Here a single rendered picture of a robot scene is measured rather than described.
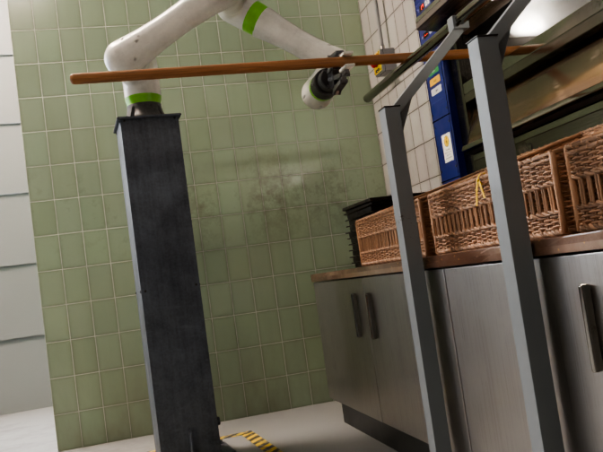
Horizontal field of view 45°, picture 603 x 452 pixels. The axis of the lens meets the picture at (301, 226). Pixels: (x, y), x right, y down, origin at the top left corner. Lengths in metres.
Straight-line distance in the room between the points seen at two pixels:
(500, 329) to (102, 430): 2.13
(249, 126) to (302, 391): 1.23
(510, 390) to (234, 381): 1.94
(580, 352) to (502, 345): 0.25
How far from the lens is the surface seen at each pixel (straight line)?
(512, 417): 1.54
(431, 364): 1.77
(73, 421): 3.28
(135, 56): 2.52
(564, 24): 2.20
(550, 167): 1.38
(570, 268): 1.27
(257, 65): 2.15
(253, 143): 3.36
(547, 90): 2.27
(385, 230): 2.15
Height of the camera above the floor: 0.57
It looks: 4 degrees up
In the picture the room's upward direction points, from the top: 8 degrees counter-clockwise
